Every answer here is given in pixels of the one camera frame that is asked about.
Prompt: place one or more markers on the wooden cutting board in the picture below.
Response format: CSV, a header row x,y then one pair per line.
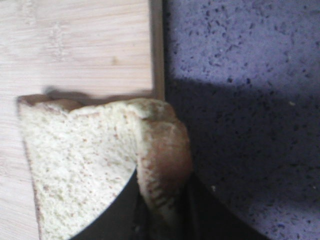
x,y
92,51

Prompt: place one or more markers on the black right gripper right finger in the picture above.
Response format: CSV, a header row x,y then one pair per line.
x,y
205,218

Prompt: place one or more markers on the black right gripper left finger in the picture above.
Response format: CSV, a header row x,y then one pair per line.
x,y
125,219

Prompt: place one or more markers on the bread slice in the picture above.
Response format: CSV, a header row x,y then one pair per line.
x,y
82,157

